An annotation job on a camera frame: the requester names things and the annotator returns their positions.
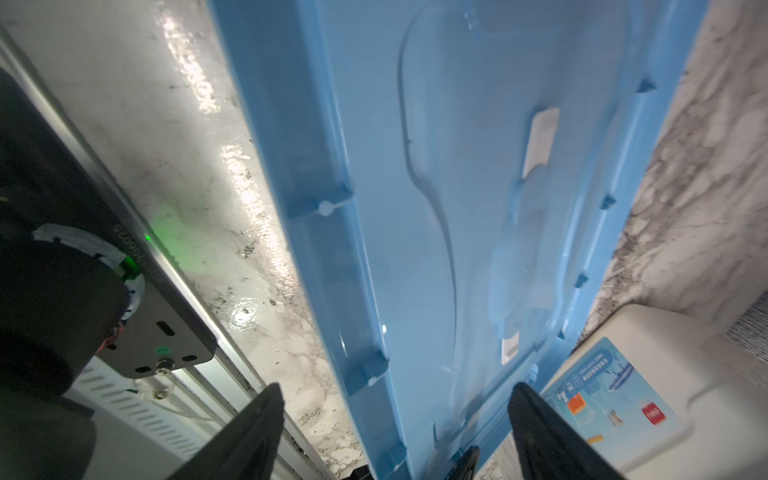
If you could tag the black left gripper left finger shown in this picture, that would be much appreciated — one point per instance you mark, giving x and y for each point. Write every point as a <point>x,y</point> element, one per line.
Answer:
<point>247,446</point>

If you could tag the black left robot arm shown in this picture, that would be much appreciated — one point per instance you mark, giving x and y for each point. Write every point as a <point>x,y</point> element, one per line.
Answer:
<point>60,303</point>

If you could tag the aluminium front rail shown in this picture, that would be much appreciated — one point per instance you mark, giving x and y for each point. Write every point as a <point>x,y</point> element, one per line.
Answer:
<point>147,428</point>

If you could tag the white plastic storage bin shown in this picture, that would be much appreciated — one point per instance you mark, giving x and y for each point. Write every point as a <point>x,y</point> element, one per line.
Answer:
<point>659,394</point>

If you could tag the blue plastic bin lid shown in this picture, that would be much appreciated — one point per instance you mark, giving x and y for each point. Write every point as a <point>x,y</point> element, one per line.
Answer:
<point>452,178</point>

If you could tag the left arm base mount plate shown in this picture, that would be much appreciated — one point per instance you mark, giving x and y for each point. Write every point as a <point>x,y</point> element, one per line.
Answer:
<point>167,329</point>

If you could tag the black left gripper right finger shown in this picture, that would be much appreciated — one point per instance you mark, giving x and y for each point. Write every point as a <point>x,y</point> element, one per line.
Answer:
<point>547,447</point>

